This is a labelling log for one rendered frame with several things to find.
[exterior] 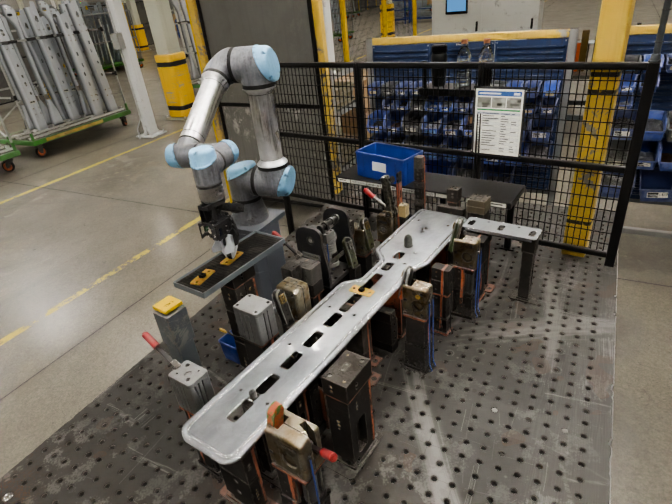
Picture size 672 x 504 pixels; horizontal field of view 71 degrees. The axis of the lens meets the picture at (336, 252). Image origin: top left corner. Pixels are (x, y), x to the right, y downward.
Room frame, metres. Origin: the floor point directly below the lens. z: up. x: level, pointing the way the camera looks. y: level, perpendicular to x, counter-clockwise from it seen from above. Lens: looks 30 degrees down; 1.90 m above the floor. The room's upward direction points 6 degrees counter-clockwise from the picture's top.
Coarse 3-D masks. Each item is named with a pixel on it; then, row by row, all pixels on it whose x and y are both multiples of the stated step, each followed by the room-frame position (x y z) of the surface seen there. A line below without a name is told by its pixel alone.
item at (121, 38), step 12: (108, 0) 7.89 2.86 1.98; (120, 0) 7.97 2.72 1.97; (108, 12) 7.89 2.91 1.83; (120, 12) 7.92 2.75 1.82; (120, 24) 7.86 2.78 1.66; (120, 36) 7.82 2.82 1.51; (120, 48) 7.78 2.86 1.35; (132, 48) 7.94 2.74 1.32; (132, 60) 7.89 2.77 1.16; (132, 72) 7.85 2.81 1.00; (132, 84) 7.90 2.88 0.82; (144, 84) 7.97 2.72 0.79; (144, 96) 7.91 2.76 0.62; (144, 108) 7.86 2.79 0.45; (144, 120) 7.88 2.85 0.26; (144, 132) 7.83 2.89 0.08; (156, 132) 7.94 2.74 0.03
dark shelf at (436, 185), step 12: (336, 180) 2.32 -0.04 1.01; (348, 180) 2.28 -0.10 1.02; (360, 180) 2.23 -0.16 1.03; (372, 180) 2.21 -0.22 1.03; (432, 180) 2.13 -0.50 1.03; (444, 180) 2.11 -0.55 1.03; (456, 180) 2.09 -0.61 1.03; (468, 180) 2.08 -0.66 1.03; (480, 180) 2.06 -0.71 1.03; (408, 192) 2.07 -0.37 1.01; (432, 192) 1.99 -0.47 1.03; (444, 192) 1.97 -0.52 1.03; (468, 192) 1.94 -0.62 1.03; (480, 192) 1.93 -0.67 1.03; (492, 192) 1.91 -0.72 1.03; (504, 192) 1.90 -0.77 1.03; (516, 192) 1.88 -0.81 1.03; (492, 204) 1.83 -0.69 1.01; (504, 204) 1.80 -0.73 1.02
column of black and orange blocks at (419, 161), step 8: (416, 160) 2.00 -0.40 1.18; (424, 160) 2.01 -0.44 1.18; (416, 168) 2.00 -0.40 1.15; (424, 168) 2.01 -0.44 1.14; (416, 176) 2.00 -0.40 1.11; (424, 176) 2.01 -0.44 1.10; (416, 184) 2.00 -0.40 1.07; (424, 184) 2.01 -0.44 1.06; (416, 192) 2.01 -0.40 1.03; (424, 192) 2.01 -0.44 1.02; (416, 200) 2.01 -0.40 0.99; (424, 200) 2.01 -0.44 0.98; (416, 208) 2.01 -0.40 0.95; (424, 208) 2.01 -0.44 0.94
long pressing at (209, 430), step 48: (384, 240) 1.63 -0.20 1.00; (432, 240) 1.59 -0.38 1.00; (336, 288) 1.33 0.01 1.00; (384, 288) 1.31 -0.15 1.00; (288, 336) 1.11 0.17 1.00; (336, 336) 1.09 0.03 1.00; (240, 384) 0.93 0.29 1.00; (288, 384) 0.92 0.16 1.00; (192, 432) 0.79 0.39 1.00; (240, 432) 0.78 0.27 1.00
